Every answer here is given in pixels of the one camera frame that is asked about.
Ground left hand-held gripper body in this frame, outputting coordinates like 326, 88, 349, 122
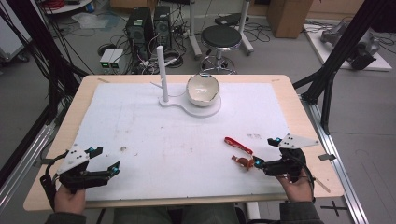
56, 144, 110, 194

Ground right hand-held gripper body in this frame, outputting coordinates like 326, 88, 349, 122
262, 133, 321, 184

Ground red-handled tool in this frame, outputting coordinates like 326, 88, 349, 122
223, 136, 256, 172

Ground person's right hand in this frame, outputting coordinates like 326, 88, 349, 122
275, 172, 314, 203

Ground person's left hand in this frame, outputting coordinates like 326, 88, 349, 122
53, 184, 87, 216

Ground grey tape piece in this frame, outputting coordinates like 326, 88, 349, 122
318, 152, 337, 162

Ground thin wooden stick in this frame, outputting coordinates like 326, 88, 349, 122
312, 176, 332, 194

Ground person's legs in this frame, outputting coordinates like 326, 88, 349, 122
113, 203, 241, 224

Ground white table mat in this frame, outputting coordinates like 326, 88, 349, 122
73, 81, 292, 202

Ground black tape cross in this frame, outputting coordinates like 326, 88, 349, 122
319, 200, 348, 217

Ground white bowl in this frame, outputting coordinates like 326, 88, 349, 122
186, 73, 220, 108

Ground small white power box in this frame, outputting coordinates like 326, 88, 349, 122
108, 49, 125, 70
99, 49, 116, 70

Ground white floor platform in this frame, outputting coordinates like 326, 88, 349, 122
303, 22, 393, 73

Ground white stand with pole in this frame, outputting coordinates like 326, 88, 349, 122
149, 45, 222, 119

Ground black round stool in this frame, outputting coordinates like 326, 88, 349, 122
200, 24, 244, 76

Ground brown wooden cabinet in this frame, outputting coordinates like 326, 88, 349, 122
266, 0, 314, 39

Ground white metal stand legs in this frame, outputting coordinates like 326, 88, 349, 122
187, 0, 255, 61

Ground grey machine on platform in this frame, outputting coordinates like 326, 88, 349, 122
319, 21, 381, 71

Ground black flat floor device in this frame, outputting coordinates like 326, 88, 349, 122
214, 12, 250, 27

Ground black computer tower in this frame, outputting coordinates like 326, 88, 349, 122
152, 6, 173, 49
124, 7, 155, 61

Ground clear plastic sheet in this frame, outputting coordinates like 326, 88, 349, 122
71, 11, 121, 31

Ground white round table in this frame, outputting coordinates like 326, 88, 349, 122
42, 0, 94, 15

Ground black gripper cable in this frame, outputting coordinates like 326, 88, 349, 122
290, 154, 316, 189
39, 149, 69, 211

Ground aluminium rail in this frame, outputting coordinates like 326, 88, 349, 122
300, 92, 370, 224
0, 123, 56, 207

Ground black metal frame post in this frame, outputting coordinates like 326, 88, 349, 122
292, 0, 388, 135

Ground black metal frame with cables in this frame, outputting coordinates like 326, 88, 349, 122
0, 0, 89, 189

